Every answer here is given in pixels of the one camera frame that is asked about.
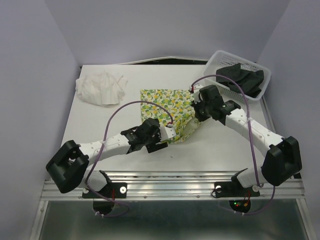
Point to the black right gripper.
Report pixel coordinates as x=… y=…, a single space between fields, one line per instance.
x=196 y=104

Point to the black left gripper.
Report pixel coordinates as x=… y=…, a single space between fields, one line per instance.
x=153 y=145

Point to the lemon print skirt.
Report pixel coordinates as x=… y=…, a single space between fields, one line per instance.
x=167 y=104

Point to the white pleated skirt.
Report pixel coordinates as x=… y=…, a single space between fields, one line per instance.
x=102 y=89

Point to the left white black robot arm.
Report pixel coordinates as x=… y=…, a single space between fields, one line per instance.
x=71 y=166

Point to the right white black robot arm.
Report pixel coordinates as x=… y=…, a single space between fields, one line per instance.
x=282 y=157

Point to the black skirt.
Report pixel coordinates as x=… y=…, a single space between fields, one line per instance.
x=249 y=81

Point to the white plastic basket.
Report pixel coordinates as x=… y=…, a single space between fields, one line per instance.
x=227 y=86

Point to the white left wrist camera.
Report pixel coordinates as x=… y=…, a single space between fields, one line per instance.
x=167 y=133

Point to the aluminium extrusion rail frame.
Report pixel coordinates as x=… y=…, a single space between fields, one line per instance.
x=169 y=205

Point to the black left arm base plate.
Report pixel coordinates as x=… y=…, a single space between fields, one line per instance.
x=106 y=204

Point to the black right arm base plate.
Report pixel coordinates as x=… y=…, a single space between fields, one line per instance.
x=240 y=197

